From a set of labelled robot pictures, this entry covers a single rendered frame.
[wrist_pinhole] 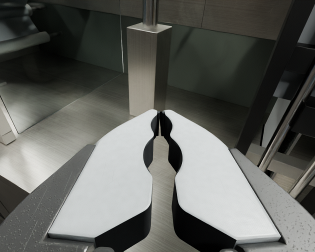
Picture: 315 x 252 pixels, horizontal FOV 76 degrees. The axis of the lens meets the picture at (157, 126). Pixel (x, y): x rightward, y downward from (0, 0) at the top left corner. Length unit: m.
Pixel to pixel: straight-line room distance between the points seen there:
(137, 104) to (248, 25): 0.41
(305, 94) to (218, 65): 0.51
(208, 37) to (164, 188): 0.52
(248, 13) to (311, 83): 0.47
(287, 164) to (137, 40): 0.43
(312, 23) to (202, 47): 0.52
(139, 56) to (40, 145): 0.36
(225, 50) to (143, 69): 0.31
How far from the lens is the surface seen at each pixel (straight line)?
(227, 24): 0.75
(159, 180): 0.49
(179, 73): 0.84
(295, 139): 0.49
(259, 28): 0.74
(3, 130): 0.65
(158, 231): 0.43
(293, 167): 0.38
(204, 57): 0.79
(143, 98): 0.62
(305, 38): 0.31
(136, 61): 0.58
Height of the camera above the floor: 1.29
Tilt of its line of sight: 38 degrees down
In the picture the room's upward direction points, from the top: 4 degrees clockwise
